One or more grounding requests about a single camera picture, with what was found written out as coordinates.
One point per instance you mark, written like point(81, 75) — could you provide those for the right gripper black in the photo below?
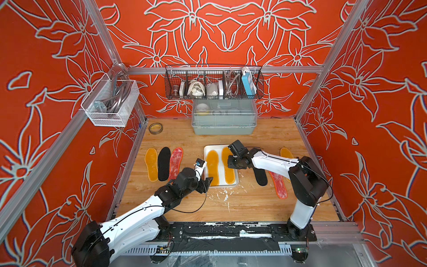
point(229, 159)

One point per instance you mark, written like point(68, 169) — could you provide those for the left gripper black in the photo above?
point(204, 186)

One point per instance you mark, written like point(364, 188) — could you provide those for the yellow insole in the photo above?
point(151, 164)
point(229, 173)
point(212, 167)
point(286, 153)

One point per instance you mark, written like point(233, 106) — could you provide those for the white storage tray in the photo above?
point(218, 149)

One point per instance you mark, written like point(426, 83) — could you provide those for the red insole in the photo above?
point(280, 188)
point(175, 163)

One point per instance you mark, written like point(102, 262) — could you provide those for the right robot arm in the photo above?
point(308, 184)

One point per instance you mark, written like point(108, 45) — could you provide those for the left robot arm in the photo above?
point(99, 244)

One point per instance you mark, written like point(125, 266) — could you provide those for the grey lidded storage bin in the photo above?
point(224, 117)

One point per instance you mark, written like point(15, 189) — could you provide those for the blue box in basket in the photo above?
point(247, 81)

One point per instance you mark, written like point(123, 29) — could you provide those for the right black insole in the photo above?
point(260, 176)

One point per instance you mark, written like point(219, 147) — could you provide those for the black insole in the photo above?
point(260, 176)
point(163, 163)

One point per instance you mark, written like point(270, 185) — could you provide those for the left black insole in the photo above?
point(163, 163)

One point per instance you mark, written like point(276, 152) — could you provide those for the tape roll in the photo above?
point(155, 128)

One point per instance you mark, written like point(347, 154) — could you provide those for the white cloth in basket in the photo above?
point(196, 88)

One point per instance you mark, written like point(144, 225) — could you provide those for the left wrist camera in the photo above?
point(199, 168)

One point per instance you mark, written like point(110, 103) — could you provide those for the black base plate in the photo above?
point(276, 231)

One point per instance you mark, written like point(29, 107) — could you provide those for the black wire wall basket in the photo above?
point(222, 82)

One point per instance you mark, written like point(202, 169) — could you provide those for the clear plastic wall basket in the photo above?
point(110, 104)

